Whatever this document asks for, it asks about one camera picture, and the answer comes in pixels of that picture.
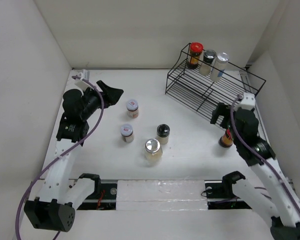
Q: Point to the silver lid glass jar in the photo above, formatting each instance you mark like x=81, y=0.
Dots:
x=152, y=152

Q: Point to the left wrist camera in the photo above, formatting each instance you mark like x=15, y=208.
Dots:
x=81, y=78

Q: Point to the black cap grinder bottle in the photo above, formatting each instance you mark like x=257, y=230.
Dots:
x=209, y=56

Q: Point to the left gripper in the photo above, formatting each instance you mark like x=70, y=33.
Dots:
x=110, y=97

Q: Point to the white lid spice jar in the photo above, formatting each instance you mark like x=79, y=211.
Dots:
x=127, y=133
x=132, y=107

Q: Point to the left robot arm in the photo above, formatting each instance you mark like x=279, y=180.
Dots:
x=54, y=207

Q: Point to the black knob grinder bottle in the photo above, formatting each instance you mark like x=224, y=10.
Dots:
x=163, y=133

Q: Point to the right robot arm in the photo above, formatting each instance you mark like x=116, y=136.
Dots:
x=281, y=210

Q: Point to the silver lid blue label bottle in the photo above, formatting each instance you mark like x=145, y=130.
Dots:
x=219, y=66

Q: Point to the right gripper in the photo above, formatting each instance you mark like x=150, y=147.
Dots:
x=222, y=109

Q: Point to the red lid sauce bottle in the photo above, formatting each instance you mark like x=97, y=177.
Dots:
x=226, y=141
x=194, y=54

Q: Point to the black wire rack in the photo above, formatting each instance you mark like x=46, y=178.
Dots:
x=202, y=95

